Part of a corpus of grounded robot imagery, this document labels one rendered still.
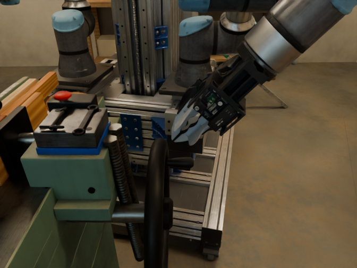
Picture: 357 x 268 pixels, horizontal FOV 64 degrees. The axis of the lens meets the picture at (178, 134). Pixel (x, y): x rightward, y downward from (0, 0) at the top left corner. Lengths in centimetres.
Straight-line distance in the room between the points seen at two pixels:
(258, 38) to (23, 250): 43
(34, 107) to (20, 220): 26
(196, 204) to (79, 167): 100
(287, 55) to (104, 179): 33
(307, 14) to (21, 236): 47
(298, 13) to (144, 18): 81
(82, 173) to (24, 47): 382
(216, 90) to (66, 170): 27
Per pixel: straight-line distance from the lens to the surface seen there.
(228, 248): 154
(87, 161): 47
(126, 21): 120
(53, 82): 91
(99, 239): 83
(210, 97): 42
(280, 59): 42
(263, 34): 41
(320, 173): 214
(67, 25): 119
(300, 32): 41
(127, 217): 56
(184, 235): 137
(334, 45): 446
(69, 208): 53
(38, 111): 67
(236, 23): 100
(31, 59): 428
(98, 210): 51
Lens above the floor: 123
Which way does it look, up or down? 32 degrees down
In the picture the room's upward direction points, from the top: straight up
